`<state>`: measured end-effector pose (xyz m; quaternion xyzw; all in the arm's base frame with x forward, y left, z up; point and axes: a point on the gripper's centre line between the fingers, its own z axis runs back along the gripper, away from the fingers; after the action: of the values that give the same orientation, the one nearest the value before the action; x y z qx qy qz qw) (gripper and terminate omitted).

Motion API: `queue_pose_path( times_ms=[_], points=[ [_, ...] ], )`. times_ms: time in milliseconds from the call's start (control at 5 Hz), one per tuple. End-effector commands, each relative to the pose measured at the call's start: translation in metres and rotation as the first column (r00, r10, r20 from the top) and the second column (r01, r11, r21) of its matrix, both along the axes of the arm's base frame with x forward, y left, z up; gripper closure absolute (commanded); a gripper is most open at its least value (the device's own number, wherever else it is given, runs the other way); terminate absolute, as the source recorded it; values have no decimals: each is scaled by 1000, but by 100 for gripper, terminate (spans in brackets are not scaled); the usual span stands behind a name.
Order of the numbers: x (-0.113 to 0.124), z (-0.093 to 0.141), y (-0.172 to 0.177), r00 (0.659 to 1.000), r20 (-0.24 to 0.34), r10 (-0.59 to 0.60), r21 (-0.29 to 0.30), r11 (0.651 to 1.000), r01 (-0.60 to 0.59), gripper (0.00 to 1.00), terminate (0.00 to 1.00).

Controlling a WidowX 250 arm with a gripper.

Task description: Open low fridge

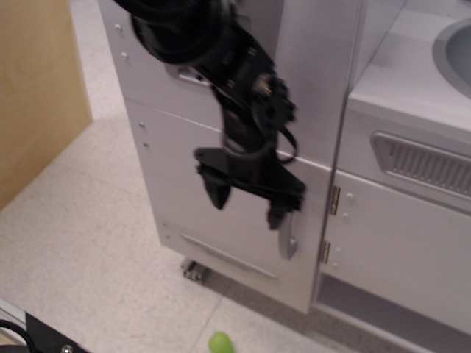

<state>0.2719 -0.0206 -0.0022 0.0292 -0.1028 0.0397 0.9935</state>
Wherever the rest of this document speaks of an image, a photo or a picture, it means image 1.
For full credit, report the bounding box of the white low fridge door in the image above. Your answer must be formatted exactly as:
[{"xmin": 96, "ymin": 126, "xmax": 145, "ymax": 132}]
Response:
[{"xmin": 124, "ymin": 98, "xmax": 332, "ymax": 315}]

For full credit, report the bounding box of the white toy kitchen counter unit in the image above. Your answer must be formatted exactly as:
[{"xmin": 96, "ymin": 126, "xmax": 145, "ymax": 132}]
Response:
[{"xmin": 314, "ymin": 1, "xmax": 470, "ymax": 352}]

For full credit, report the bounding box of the white oven cabinet door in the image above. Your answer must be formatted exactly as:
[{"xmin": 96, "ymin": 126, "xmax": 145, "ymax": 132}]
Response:
[{"xmin": 321, "ymin": 171, "xmax": 470, "ymax": 333}]

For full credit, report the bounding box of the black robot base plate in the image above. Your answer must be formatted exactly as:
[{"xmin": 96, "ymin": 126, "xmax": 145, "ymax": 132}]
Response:
[{"xmin": 0, "ymin": 310, "xmax": 93, "ymax": 353}]

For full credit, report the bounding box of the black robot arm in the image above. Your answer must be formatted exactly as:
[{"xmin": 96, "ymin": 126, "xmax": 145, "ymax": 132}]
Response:
[{"xmin": 120, "ymin": 1, "xmax": 305, "ymax": 230}]

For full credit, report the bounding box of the lower brass door hinge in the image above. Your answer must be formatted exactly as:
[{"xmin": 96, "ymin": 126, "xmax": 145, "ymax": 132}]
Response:
[{"xmin": 320, "ymin": 240, "xmax": 330, "ymax": 264}]

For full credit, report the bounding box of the green toy ball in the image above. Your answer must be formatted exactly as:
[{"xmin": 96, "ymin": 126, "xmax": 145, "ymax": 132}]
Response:
[{"xmin": 208, "ymin": 332, "xmax": 234, "ymax": 353}]

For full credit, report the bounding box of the silver vent grille panel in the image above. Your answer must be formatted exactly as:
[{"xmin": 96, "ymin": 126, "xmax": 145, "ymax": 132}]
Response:
[{"xmin": 370, "ymin": 132, "xmax": 470, "ymax": 199}]

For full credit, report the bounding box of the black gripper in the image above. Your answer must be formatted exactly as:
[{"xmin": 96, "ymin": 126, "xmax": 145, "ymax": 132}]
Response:
[{"xmin": 194, "ymin": 143, "xmax": 305, "ymax": 230}]

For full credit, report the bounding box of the aluminium frame rail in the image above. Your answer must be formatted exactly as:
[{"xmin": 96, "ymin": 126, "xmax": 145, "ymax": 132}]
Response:
[{"xmin": 0, "ymin": 298, "xmax": 26, "ymax": 345}]

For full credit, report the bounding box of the upper brass door hinge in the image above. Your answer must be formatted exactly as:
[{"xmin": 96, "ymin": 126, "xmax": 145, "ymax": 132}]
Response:
[{"xmin": 329, "ymin": 186, "xmax": 341, "ymax": 215}]

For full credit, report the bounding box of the white toy fridge cabinet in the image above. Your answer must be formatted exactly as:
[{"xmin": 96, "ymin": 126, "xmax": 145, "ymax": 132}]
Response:
[{"xmin": 99, "ymin": 1, "xmax": 361, "ymax": 313}]

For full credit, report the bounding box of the grey round sink basin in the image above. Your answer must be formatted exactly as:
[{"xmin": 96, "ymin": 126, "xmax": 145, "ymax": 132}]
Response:
[{"xmin": 432, "ymin": 18, "xmax": 470, "ymax": 98}]

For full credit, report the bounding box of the silver ice dispenser recess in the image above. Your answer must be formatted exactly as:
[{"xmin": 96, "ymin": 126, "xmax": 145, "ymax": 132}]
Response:
[{"xmin": 161, "ymin": 14, "xmax": 255, "ymax": 86}]

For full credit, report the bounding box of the light wooden board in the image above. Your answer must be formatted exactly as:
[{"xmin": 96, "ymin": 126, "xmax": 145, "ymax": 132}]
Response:
[{"xmin": 1, "ymin": 1, "xmax": 91, "ymax": 207}]

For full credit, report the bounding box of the silver fridge door handle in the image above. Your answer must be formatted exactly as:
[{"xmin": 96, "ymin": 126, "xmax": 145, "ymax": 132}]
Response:
[{"xmin": 278, "ymin": 213, "xmax": 297, "ymax": 261}]

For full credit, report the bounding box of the brass door hinge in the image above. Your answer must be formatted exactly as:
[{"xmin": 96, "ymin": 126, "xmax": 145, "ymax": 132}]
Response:
[
  {"xmin": 320, "ymin": 240, "xmax": 330, "ymax": 264},
  {"xmin": 329, "ymin": 186, "xmax": 341, "ymax": 215}
]

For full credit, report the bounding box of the aluminium extrusion foot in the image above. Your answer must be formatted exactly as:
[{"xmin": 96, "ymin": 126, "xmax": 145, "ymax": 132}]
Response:
[{"xmin": 181, "ymin": 257, "xmax": 211, "ymax": 285}]

